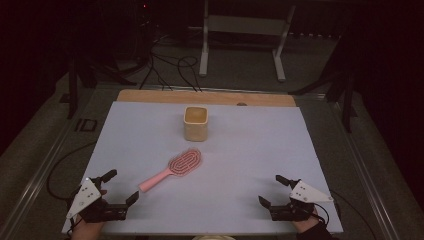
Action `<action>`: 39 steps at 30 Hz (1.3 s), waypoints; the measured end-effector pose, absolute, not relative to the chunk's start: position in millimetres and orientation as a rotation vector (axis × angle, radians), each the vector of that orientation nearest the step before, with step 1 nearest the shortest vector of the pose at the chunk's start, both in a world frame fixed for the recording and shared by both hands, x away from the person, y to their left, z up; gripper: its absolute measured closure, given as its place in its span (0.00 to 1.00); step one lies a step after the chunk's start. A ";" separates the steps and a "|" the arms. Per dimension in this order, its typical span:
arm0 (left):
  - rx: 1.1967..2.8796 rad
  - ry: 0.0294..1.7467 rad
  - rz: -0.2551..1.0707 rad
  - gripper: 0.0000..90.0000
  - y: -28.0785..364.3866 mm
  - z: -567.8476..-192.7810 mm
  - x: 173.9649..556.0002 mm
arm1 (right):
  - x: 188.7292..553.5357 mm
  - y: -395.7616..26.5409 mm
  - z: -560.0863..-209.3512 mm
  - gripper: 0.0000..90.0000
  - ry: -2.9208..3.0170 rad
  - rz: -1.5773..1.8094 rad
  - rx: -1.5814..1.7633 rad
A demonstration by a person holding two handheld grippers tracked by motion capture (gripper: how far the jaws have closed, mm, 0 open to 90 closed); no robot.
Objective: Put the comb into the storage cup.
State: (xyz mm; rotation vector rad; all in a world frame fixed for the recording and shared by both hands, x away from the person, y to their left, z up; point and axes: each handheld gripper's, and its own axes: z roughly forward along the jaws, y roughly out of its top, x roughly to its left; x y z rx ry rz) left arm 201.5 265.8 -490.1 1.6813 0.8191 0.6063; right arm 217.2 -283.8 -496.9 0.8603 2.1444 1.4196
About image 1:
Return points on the beige square cup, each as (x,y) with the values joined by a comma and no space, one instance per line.
(195,126)

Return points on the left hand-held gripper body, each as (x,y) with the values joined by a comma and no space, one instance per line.
(84,197)

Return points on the pink hairbrush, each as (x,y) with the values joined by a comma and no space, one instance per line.
(182,164)

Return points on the black rectangular frame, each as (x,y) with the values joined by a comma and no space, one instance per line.
(86,125)

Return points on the metal floor rail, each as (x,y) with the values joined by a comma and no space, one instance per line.
(30,190)
(366,180)

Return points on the black tripod stand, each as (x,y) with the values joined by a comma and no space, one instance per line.
(74,83)
(345,90)

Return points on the person's right hand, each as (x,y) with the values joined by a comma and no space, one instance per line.
(305,225)

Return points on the pale blue table mat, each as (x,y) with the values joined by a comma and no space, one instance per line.
(216,200)

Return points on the white round object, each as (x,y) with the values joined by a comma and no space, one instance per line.
(213,237)

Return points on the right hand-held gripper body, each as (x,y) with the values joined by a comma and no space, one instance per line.
(308,193)

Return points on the person's left hand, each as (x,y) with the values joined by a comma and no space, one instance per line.
(87,230)

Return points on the white metal stand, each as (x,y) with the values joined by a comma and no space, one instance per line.
(245,25)

